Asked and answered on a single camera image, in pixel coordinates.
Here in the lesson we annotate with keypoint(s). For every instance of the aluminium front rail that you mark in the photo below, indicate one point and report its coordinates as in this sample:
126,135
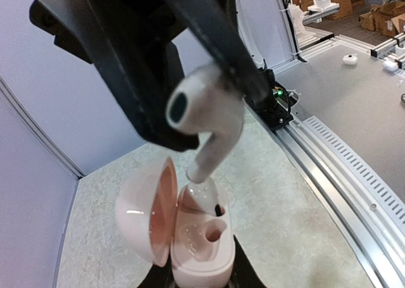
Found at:
366,210

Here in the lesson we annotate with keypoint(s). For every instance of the white object on side table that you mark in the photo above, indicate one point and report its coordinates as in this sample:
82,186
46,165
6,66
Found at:
350,59

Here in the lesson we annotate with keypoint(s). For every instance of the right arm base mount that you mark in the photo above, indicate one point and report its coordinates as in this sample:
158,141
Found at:
276,110

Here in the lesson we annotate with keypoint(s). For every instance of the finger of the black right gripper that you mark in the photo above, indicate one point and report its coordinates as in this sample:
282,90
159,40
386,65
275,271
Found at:
210,25
140,65

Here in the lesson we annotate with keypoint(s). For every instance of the cardboard boxes pile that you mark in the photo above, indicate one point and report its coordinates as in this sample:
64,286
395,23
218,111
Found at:
350,25

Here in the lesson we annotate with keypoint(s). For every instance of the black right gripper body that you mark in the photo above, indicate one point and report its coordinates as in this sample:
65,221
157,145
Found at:
99,31

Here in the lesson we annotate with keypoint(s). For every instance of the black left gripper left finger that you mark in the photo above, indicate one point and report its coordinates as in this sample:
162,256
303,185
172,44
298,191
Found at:
159,277

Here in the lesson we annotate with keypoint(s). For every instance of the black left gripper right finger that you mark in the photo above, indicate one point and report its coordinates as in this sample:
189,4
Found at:
243,273

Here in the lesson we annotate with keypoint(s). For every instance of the right aluminium corner post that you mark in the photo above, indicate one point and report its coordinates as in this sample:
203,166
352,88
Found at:
38,133

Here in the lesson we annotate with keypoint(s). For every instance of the white round case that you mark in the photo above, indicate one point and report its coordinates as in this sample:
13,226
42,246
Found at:
198,248

